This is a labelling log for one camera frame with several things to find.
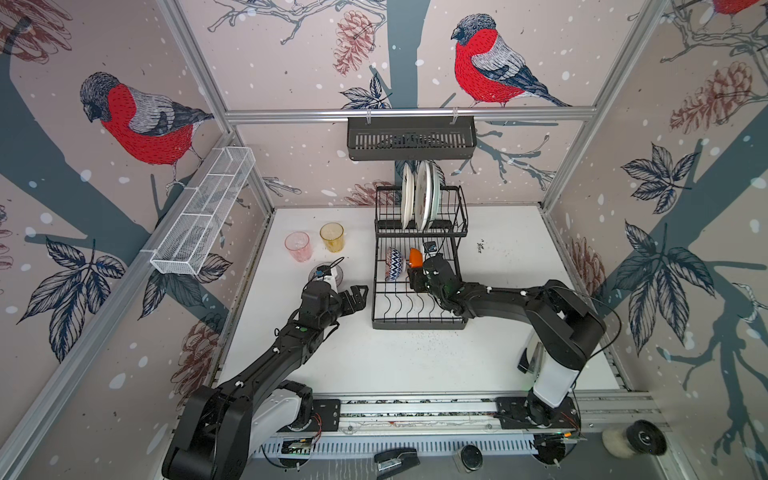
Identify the black hanging wall basket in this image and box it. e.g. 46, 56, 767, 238
347, 116, 477, 161

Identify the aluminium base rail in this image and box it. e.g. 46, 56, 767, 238
255, 390, 669, 462

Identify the black stapler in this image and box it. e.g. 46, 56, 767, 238
374, 447, 420, 480

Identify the yellow plastic cup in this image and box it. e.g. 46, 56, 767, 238
319, 222, 345, 253

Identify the horizontal aluminium crossbar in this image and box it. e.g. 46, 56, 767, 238
224, 106, 597, 126

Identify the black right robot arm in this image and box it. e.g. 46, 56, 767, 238
415, 254, 607, 409

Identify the cream white plate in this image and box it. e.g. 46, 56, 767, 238
401, 163, 415, 229

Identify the blue zigzag patterned bowl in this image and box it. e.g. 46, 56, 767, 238
385, 247, 405, 282

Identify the mint green plate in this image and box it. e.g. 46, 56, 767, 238
414, 160, 444, 231

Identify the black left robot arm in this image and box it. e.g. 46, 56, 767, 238
161, 280, 369, 479

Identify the black wire dish rack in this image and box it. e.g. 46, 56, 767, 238
372, 185, 468, 330

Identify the white striped bowl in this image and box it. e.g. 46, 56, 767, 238
308, 263, 343, 291

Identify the orange bowl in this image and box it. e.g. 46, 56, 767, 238
408, 248, 424, 269

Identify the black round cap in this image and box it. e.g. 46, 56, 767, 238
453, 444, 484, 474

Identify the pink plastic cup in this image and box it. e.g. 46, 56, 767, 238
284, 231, 313, 263

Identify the white mesh wall basket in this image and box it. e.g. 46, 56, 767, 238
150, 146, 255, 275

